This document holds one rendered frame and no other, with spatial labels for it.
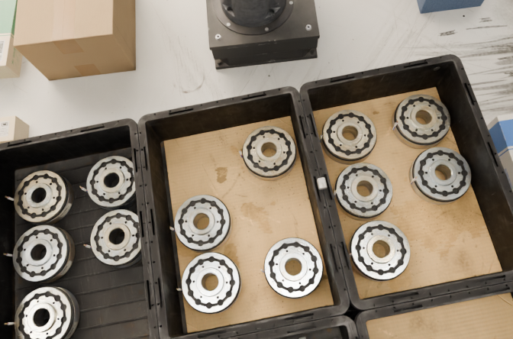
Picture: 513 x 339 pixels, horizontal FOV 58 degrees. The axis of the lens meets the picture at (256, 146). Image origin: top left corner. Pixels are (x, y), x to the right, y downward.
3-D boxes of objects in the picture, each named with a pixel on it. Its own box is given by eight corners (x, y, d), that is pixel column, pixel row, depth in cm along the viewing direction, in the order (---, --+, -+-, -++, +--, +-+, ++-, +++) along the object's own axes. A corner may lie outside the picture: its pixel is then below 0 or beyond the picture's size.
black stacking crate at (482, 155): (297, 111, 95) (298, 85, 84) (437, 83, 95) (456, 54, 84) (345, 311, 82) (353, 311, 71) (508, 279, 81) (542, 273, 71)
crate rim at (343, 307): (140, 121, 86) (136, 115, 84) (297, 89, 86) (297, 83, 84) (164, 349, 72) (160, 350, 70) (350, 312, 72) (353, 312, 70)
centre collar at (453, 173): (424, 163, 84) (425, 163, 84) (450, 157, 84) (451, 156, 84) (433, 188, 83) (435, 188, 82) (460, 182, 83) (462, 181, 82)
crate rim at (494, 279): (297, 89, 86) (297, 83, 84) (453, 58, 86) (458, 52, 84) (351, 312, 72) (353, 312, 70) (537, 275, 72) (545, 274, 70)
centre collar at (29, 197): (28, 185, 88) (26, 184, 88) (53, 182, 88) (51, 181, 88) (26, 210, 87) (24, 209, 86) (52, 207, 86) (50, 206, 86)
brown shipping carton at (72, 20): (55, -17, 125) (23, -62, 110) (135, -28, 124) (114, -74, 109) (49, 81, 114) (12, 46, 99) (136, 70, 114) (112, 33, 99)
